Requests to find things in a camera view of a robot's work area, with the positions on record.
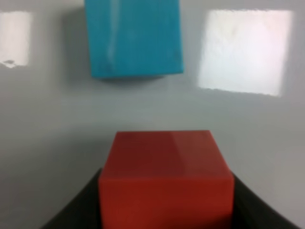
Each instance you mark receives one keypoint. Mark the red block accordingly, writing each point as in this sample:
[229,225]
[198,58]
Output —
[166,180]

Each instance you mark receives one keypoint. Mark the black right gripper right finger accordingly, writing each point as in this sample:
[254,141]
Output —
[251,212]

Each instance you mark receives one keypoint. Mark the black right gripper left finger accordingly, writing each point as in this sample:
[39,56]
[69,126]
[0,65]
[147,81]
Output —
[83,212]

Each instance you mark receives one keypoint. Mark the blue block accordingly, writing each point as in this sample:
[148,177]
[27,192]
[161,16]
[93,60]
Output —
[134,38]

